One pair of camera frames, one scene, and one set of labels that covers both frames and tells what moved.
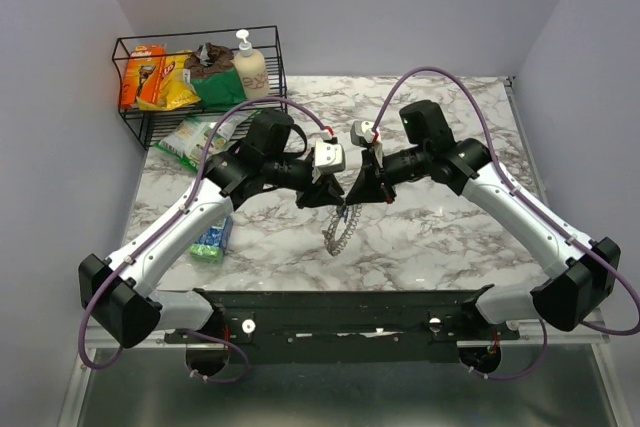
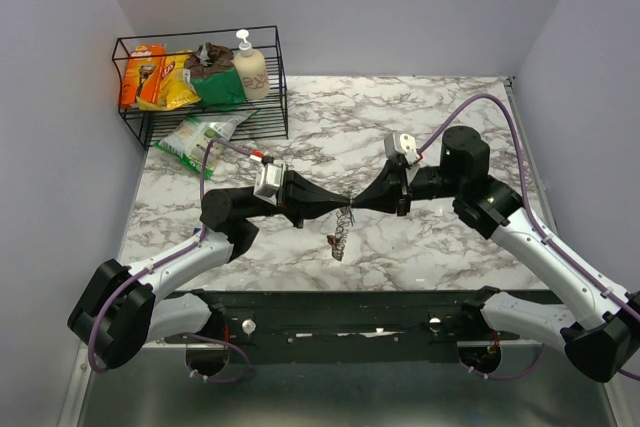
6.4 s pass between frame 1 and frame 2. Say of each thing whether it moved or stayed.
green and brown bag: stayed
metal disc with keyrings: moved
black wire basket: stayed
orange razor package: stayed
